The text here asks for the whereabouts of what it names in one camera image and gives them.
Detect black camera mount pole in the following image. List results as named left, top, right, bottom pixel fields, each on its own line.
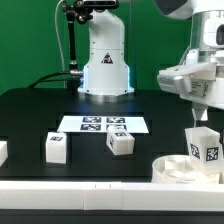
left=62, top=0, right=92, bottom=91

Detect grey cable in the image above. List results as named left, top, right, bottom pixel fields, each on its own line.
left=54, top=0, right=68, bottom=89

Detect black camera on mount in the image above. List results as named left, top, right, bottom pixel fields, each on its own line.
left=83, top=0, right=119, bottom=9

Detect black cables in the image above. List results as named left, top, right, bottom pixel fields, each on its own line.
left=27, top=68, right=85, bottom=90

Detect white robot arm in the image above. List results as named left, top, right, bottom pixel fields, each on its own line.
left=84, top=0, right=224, bottom=122

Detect white front barrier wall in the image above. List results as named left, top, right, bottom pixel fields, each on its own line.
left=0, top=181, right=224, bottom=212

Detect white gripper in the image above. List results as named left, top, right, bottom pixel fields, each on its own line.
left=157, top=49, right=224, bottom=127

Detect white marker sheet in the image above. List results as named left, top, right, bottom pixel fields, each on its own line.
left=57, top=116, right=149, bottom=133

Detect white left barrier wall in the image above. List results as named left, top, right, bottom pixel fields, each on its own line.
left=0, top=141, right=8, bottom=167

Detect white barrier wall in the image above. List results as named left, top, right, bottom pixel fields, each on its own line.
left=0, top=181, right=224, bottom=212
left=0, top=141, right=8, bottom=167

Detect white round stool seat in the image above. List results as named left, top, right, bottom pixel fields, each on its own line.
left=151, top=155, right=220, bottom=184

